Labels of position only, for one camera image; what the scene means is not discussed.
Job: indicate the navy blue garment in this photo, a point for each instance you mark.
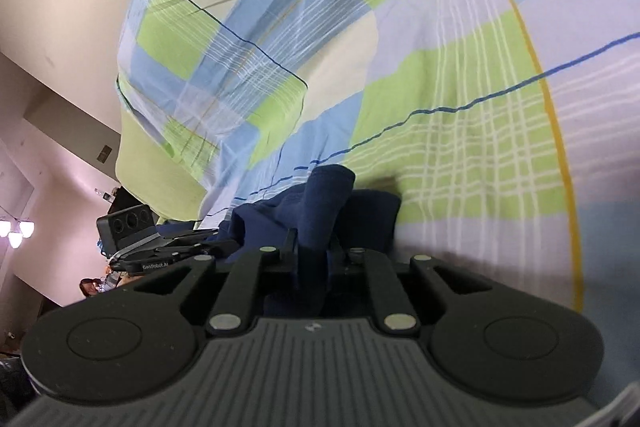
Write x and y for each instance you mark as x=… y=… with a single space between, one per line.
x=320 y=207

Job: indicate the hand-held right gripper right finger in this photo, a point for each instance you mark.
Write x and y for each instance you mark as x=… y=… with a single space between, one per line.
x=334 y=259

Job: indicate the ceiling lamp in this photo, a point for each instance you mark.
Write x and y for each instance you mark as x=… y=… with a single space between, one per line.
x=17 y=229

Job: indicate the wall plate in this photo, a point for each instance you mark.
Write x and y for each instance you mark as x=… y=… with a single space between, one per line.
x=104 y=154

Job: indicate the checked bed sheet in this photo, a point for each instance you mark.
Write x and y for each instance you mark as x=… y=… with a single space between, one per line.
x=450 y=82

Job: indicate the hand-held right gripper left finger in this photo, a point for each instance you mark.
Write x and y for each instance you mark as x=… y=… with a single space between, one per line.
x=292 y=254

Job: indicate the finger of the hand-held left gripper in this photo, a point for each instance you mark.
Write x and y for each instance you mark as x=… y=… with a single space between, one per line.
x=192 y=234
x=215 y=249

